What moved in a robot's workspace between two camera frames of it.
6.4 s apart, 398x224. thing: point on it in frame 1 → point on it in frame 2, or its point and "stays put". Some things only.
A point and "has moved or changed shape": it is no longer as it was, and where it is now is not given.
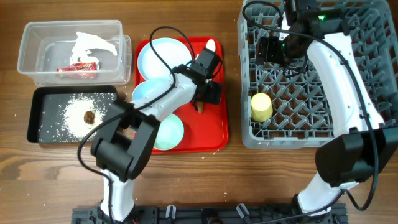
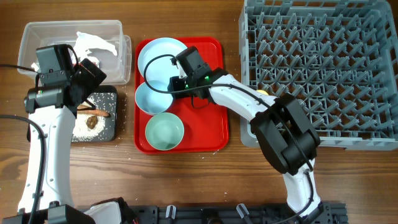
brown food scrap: [89, 117] has moved or changed shape
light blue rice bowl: [150, 89] stays put
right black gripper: [265, 51] → [173, 84]
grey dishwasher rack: [278, 111] stays put
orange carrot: [201, 107] → [94, 112]
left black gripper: [212, 93] → [92, 76]
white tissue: [84, 43] stays put
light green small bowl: [170, 132] stays put
